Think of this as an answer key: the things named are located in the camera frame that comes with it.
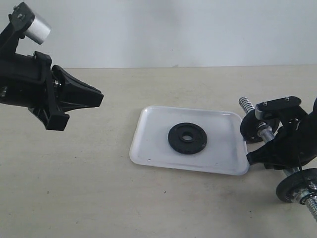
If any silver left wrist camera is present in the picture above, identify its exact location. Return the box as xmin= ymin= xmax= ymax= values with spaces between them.
xmin=0 ymin=2 xmax=51 ymax=58

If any white rectangular plastic tray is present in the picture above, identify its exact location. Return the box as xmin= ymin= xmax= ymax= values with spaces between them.
xmin=129 ymin=106 xmax=249 ymax=176

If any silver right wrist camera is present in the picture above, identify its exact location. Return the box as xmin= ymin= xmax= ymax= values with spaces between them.
xmin=255 ymin=96 xmax=302 ymax=120

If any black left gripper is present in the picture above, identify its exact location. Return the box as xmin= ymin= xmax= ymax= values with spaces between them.
xmin=0 ymin=52 xmax=104 ymax=131

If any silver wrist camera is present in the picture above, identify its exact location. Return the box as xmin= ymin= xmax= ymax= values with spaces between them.
xmin=0 ymin=2 xmax=51 ymax=58
xmin=255 ymin=96 xmax=302 ymax=120

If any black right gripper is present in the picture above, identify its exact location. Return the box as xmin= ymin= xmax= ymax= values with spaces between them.
xmin=246 ymin=103 xmax=317 ymax=170

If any chrome star collar nut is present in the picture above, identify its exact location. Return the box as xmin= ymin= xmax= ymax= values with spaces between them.
xmin=291 ymin=182 xmax=317 ymax=205

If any chrome threaded dumbbell bar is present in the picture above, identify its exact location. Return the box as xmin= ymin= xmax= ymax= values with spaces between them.
xmin=238 ymin=97 xmax=317 ymax=217

